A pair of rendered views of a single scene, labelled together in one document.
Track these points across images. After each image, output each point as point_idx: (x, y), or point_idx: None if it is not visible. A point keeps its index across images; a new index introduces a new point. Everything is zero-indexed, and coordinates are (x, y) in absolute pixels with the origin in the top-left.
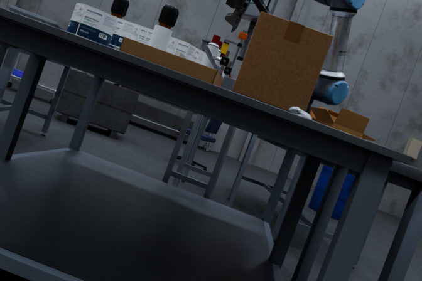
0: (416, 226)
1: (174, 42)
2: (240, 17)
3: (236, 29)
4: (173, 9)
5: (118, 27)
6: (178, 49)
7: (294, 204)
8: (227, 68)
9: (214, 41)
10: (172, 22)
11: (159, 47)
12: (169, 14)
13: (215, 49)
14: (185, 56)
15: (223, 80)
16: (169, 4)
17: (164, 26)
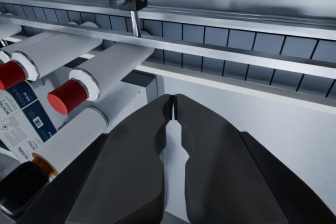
0: None
1: (2, 125)
2: (305, 189)
3: (167, 95)
4: (12, 202)
5: (50, 177)
6: (6, 112)
7: None
8: (139, 2)
9: (83, 97)
10: (33, 173)
11: (82, 137)
12: (30, 191)
13: (102, 74)
14: (1, 93)
15: None
16: (8, 213)
17: (49, 170)
